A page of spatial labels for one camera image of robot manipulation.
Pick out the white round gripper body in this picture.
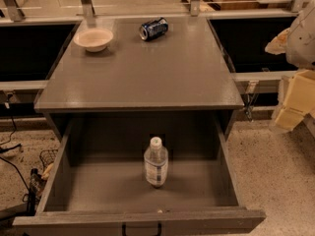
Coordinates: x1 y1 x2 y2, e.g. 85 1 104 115
285 0 315 70

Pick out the black drawer handle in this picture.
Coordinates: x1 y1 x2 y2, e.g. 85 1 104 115
121 223 162 236

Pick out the black wire basket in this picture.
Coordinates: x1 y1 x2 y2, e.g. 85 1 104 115
39 149 58 169

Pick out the black floor cable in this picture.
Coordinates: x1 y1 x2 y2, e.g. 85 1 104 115
0 115 32 195

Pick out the grey cabinet counter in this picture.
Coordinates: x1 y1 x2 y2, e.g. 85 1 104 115
33 16 245 142

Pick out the white paper bowl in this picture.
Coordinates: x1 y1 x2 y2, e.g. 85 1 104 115
73 28 113 52

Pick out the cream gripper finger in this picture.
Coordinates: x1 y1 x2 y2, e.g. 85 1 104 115
265 29 289 55
275 70 315 131

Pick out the blue soda can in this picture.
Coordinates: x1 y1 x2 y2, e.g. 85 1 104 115
139 18 168 41

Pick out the clear plastic water bottle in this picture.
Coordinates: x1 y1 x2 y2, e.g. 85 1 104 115
144 137 168 188

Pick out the open grey top drawer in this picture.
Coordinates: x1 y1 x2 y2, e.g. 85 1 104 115
14 115 266 236

